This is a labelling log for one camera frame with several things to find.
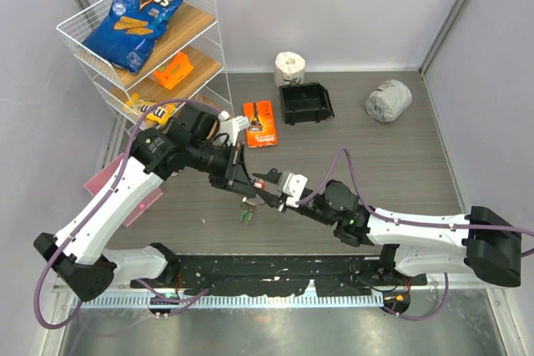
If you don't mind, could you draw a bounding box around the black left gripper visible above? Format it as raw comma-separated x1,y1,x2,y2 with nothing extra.
188,138,257,197

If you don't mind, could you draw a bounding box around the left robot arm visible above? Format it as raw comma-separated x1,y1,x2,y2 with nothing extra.
34,105,256,302

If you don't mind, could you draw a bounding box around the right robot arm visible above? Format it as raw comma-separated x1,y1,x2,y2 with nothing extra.
254,169,521,288

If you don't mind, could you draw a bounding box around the orange Gillette razor box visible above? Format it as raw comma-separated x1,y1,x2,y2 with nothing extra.
243,100,278,148

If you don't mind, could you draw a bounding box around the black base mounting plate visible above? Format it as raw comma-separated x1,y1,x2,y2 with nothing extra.
147,255,427,298

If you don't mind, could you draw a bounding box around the black plastic bin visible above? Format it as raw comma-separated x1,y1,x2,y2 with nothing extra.
279,83,335,126

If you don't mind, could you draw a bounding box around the yellow M&M candy bag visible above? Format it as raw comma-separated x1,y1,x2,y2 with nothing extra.
125,93,177,126

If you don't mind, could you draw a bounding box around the white toilet paper roll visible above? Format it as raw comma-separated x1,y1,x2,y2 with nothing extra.
274,52,306,88

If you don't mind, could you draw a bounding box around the orange snack pouch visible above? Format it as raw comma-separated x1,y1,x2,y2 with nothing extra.
151,52,194,90

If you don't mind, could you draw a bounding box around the pink box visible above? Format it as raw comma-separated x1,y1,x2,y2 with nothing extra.
84,153,163,227

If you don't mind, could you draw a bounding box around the grey wrapped bundle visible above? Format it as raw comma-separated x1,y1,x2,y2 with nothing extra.
365,79,413,123

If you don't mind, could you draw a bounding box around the blue Doritos chip bag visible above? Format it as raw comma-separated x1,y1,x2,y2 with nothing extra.
83,0,183,74

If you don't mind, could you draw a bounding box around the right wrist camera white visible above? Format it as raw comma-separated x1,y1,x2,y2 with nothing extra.
277,172,308,208

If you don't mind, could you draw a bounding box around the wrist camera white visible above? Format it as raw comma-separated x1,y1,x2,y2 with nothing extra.
277,172,308,208
218,111,250,145

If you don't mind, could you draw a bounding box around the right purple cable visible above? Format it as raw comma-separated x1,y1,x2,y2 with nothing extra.
294,148,534,323

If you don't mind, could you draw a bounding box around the purple cable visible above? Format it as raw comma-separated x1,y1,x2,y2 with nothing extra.
294,148,534,323
33,99,229,330

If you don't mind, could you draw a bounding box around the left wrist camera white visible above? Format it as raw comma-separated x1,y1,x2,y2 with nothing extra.
218,111,250,145

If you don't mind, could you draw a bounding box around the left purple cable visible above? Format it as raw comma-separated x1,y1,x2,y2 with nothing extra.
33,99,229,330

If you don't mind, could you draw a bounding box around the white wire shelf rack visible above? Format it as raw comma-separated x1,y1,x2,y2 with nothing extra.
56,0,234,143

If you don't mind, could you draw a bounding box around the white slotted cable duct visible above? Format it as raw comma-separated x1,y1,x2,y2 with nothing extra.
83,290,384,309

